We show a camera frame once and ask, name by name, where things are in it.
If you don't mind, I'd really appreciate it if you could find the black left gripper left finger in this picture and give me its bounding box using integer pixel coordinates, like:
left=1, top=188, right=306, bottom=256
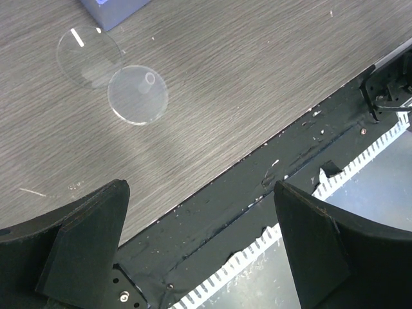
left=1, top=180, right=130, bottom=308

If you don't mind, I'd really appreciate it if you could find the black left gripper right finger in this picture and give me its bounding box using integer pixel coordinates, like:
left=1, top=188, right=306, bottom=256
left=274, top=182, right=411, bottom=308

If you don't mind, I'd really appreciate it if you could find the clear glass watch dish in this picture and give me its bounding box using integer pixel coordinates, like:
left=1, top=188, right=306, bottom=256
left=57, top=26, right=123, bottom=89

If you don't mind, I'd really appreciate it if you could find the blue tiered organizer box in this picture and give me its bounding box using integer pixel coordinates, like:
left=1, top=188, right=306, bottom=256
left=80, top=0, right=150, bottom=31

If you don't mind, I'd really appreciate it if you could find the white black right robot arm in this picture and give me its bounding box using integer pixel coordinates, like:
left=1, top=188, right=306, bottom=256
left=360, top=48, right=411, bottom=123

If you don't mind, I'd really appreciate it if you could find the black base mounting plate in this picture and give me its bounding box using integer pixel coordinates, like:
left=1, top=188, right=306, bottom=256
left=115, top=67, right=407, bottom=308

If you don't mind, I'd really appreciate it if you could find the white slotted cable duct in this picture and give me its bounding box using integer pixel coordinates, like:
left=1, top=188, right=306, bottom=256
left=175, top=113, right=411, bottom=308

